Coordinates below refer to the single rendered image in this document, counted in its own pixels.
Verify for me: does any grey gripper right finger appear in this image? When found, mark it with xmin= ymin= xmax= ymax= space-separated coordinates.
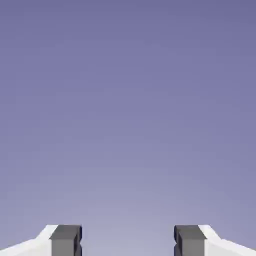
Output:
xmin=173 ymin=224 xmax=256 ymax=256

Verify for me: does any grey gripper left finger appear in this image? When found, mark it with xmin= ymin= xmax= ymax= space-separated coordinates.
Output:
xmin=0 ymin=224 xmax=83 ymax=256

